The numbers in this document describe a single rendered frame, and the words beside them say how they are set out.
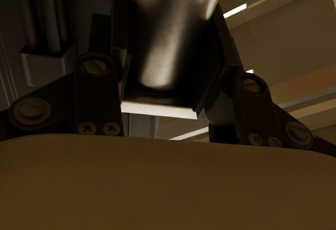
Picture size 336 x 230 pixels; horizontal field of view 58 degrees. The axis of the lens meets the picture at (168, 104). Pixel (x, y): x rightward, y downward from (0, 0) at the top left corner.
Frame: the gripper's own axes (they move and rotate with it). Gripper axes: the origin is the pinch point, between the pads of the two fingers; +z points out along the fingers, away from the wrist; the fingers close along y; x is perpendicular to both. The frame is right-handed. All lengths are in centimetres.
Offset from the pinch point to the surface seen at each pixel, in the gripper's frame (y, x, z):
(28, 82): -7.7, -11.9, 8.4
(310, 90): 186, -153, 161
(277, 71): 312, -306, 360
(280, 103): 166, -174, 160
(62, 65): -5.0, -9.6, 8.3
